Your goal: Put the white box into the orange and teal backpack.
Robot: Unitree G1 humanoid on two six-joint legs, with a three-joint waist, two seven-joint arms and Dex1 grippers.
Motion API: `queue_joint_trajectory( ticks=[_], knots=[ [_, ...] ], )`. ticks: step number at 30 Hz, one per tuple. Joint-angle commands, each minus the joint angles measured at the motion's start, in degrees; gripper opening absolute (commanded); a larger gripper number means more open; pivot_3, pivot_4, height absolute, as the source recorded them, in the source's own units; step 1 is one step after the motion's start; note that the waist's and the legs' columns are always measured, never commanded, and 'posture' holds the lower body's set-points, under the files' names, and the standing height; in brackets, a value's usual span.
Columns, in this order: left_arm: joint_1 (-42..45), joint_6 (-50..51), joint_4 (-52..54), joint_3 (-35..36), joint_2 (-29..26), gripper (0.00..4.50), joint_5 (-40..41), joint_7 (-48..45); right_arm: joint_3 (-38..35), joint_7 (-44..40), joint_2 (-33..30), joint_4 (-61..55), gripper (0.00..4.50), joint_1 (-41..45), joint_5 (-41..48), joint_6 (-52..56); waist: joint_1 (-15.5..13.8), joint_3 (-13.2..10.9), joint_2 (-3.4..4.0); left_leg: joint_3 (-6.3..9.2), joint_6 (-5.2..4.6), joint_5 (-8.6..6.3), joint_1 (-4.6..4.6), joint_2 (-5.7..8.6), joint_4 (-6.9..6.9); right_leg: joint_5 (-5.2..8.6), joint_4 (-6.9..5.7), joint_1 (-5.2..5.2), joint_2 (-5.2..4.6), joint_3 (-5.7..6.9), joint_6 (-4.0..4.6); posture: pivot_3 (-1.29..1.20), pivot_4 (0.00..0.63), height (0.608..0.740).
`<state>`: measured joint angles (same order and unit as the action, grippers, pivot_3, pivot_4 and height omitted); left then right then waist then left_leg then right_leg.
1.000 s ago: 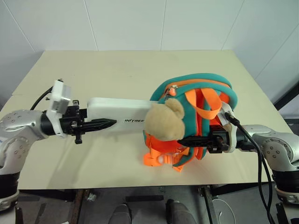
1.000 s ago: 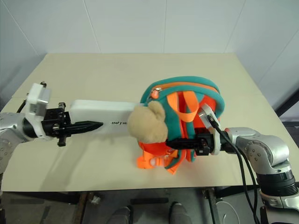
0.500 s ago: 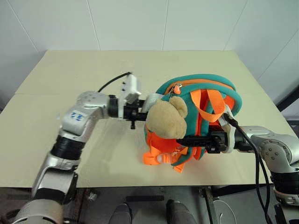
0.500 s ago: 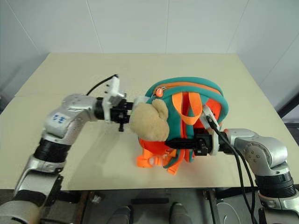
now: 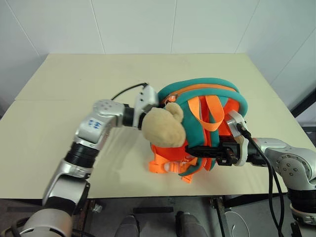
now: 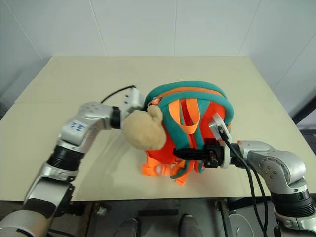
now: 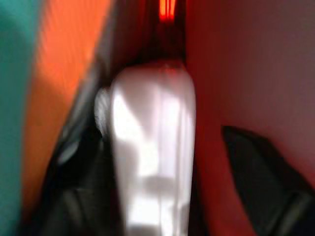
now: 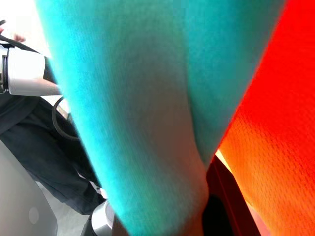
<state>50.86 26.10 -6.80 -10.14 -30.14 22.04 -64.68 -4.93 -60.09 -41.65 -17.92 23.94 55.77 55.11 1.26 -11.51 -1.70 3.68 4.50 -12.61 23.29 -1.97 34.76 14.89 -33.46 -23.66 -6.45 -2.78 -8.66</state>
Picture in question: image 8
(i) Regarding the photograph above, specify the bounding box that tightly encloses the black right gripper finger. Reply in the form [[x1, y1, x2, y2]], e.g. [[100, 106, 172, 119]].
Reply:
[[202, 154, 262, 236]]

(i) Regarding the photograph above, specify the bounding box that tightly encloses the turquoise cloth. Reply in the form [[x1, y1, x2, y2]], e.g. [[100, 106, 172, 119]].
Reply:
[[34, 0, 315, 236]]

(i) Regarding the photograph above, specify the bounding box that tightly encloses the silver rounded robot part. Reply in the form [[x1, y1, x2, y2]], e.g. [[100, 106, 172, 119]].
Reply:
[[90, 199, 116, 236]]

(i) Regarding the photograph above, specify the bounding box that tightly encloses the person in dark clothes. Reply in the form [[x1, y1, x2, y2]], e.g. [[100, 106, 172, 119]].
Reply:
[[0, 92, 107, 216]]

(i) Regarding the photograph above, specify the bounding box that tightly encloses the silver robot torso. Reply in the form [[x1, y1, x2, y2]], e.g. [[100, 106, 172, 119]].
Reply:
[[0, 139, 59, 236]]

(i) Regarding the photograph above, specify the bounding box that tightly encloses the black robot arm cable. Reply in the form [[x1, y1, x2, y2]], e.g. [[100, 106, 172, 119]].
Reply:
[[51, 96, 80, 141]]

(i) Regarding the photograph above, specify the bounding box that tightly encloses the black strap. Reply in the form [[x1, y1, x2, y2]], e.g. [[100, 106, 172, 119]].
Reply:
[[0, 33, 41, 54]]

